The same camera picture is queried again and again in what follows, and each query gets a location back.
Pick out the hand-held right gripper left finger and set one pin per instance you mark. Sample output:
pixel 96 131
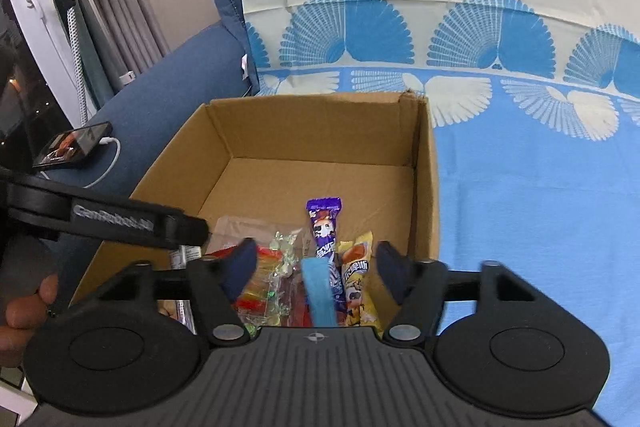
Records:
pixel 240 267

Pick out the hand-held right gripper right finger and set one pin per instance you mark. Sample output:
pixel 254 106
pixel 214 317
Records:
pixel 392 272

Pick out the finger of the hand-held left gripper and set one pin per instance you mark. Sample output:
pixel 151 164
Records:
pixel 190 232

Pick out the yellow cartoon snack packet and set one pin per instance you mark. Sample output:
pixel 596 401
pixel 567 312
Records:
pixel 357 277

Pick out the clear bag of colourful candies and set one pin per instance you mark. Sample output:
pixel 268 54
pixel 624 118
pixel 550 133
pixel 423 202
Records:
pixel 280 252

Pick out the small blue candy packet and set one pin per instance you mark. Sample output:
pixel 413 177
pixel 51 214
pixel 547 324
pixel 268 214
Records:
pixel 317 292

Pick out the purple snack packet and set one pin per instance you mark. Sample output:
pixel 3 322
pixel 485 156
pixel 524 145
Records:
pixel 325 227

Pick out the cardboard box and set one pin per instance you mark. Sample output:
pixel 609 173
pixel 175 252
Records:
pixel 310 132

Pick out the person's left hand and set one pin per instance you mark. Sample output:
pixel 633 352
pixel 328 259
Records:
pixel 25 314

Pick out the black smartphone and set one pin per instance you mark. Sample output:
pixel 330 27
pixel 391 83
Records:
pixel 70 147

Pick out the dark blue mattress cover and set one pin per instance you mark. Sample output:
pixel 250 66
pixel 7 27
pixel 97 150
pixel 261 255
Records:
pixel 165 97

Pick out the blue white printed blanket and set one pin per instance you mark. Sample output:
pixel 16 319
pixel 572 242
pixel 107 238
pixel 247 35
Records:
pixel 525 207

